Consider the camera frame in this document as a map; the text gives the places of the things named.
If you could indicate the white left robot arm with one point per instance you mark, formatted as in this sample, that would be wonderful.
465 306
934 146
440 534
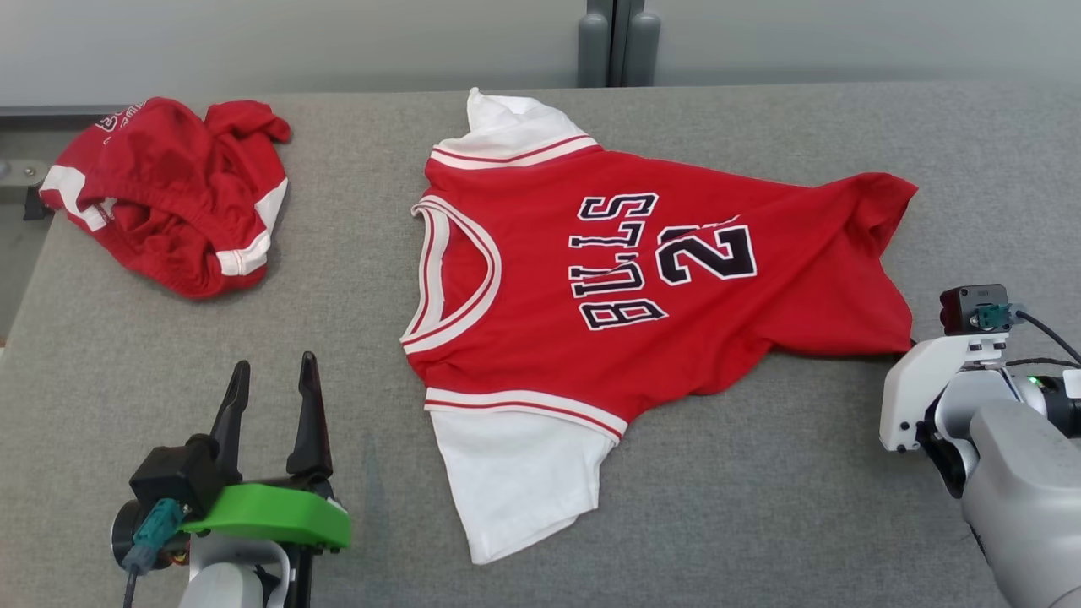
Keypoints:
224 574

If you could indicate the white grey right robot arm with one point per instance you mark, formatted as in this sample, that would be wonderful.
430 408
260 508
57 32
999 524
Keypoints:
1022 490

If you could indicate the grey partition joint post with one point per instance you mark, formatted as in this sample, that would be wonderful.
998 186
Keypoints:
619 42

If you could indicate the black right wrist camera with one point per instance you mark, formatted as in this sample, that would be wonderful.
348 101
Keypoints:
958 308

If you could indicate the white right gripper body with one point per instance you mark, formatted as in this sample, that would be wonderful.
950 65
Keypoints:
916 380

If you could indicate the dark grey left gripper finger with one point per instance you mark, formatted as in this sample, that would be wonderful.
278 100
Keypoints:
311 439
230 431

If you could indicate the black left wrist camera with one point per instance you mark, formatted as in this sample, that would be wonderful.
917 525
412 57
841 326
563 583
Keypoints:
173 473

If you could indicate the red shorts with white stripes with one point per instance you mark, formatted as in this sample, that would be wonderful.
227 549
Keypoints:
169 203

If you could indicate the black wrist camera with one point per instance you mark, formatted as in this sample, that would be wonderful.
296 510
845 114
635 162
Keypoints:
958 308
173 473

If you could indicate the red jersey with white sleeves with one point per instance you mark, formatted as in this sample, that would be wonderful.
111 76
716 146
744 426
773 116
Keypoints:
591 279

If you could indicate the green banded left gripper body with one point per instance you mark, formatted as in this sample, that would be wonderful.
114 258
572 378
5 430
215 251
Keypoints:
270 511

